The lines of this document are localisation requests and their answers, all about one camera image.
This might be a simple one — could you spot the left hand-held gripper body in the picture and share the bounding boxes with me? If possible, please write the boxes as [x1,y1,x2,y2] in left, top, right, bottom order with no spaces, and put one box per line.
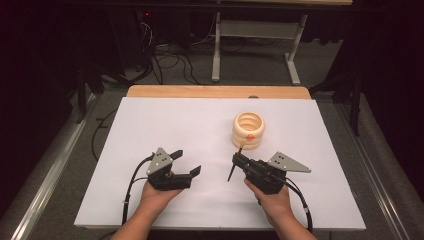
[145,147,194,192]

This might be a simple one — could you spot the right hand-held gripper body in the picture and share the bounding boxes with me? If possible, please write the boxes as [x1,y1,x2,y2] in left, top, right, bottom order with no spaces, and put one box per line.
[248,151,313,196]

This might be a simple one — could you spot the makeup brush with dark handle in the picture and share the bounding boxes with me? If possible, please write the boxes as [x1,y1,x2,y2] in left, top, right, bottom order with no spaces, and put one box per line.
[227,139,248,183]

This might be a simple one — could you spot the cream ringed brush holder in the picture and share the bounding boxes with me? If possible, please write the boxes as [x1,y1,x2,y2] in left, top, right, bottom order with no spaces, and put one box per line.
[231,111,266,150]

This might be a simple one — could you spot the person's left hand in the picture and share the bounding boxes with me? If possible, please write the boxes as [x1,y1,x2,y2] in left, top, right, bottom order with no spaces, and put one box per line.
[139,180,184,216]

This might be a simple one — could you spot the person's right hand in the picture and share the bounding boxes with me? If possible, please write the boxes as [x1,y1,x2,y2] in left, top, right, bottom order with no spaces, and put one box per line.
[243,178,295,226]

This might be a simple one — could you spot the black stand leg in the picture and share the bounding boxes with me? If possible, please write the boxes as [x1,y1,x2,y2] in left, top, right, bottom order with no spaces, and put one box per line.
[75,61,105,125]
[309,68,364,137]

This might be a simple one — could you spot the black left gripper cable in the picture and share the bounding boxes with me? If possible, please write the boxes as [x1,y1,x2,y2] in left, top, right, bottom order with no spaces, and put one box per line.
[121,153,156,226]

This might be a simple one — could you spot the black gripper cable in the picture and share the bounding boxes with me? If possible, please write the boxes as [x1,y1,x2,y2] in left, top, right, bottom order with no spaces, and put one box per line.
[282,177,314,233]
[121,153,156,226]

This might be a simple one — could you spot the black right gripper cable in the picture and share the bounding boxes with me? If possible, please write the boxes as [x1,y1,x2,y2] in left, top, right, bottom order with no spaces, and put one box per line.
[282,177,314,233]

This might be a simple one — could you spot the thin black floor cable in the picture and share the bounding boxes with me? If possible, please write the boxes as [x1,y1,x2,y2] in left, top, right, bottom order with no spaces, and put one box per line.
[90,108,118,163]

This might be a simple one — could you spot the bundle of black floor cables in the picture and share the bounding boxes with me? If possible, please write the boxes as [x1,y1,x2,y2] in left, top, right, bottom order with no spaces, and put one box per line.
[138,19,214,86]

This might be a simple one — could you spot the aluminium floor rail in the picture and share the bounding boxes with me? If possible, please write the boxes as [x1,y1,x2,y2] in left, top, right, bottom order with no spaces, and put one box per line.
[334,102,424,240]
[9,93,98,240]

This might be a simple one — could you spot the white metal table frame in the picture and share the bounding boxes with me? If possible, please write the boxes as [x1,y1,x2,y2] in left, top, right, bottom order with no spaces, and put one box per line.
[211,11,309,86]

